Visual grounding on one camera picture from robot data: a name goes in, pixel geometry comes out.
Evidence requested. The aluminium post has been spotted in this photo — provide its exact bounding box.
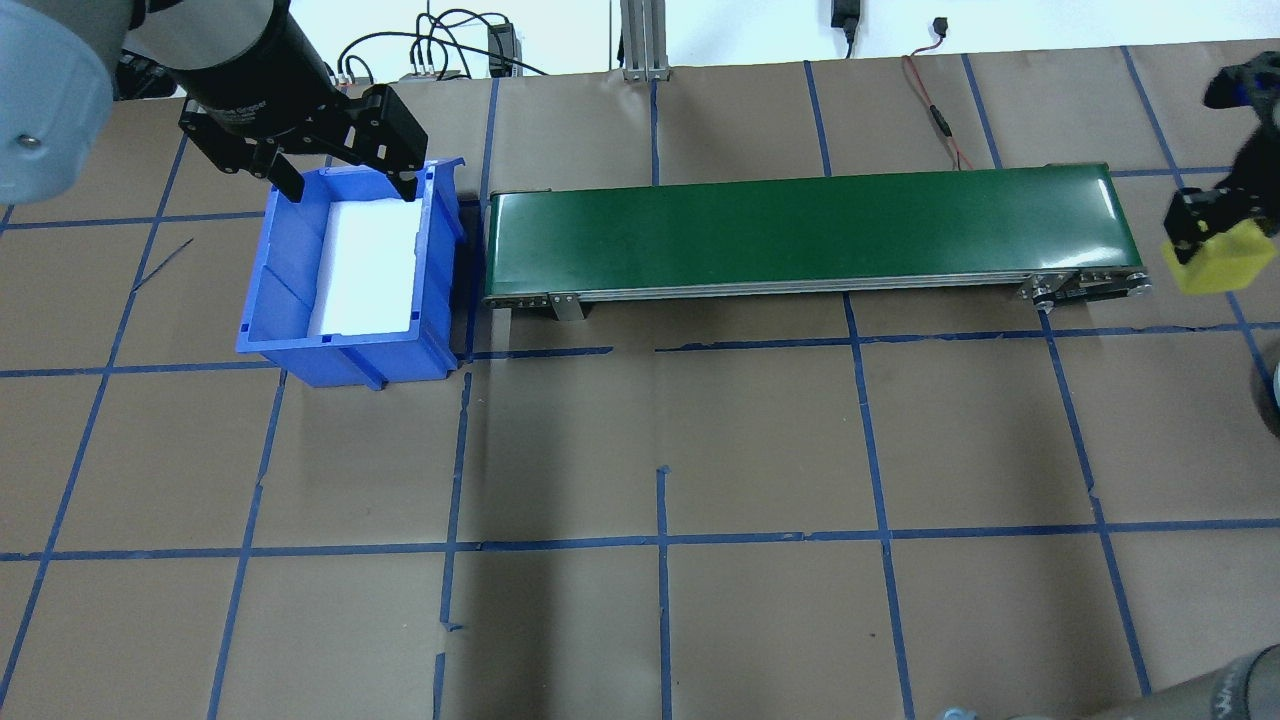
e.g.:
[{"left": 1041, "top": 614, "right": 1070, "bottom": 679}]
[{"left": 619, "top": 0, "right": 670, "bottom": 82}]

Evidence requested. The black cable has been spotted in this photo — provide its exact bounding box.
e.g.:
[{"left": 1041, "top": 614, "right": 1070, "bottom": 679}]
[{"left": 337, "top": 8, "right": 551, "bottom": 83}]

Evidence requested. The green conveyor belt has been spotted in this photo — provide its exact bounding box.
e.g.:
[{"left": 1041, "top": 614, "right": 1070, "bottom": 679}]
[{"left": 483, "top": 161, "right": 1154, "bottom": 324}]

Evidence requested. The white foam sheet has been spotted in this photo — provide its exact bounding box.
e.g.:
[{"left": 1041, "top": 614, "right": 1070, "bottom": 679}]
[{"left": 304, "top": 199, "right": 427, "bottom": 337}]

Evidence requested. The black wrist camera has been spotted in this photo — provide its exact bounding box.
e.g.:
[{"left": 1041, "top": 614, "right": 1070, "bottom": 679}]
[{"left": 1202, "top": 54, "right": 1280, "bottom": 112}]

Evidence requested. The black power adapter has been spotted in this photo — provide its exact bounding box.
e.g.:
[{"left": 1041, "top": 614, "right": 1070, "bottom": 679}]
[{"left": 486, "top": 21, "right": 522, "bottom": 77}]

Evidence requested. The blue plastic bin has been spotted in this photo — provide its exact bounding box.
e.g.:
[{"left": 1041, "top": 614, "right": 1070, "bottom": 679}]
[{"left": 234, "top": 154, "right": 470, "bottom": 392}]

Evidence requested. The yellow block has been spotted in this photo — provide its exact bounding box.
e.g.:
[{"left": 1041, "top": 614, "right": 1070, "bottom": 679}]
[{"left": 1159, "top": 221, "right": 1280, "bottom": 295}]

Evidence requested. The red cable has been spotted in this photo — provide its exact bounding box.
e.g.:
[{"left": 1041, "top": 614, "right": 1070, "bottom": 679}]
[{"left": 902, "top": 48, "right": 977, "bottom": 172}]

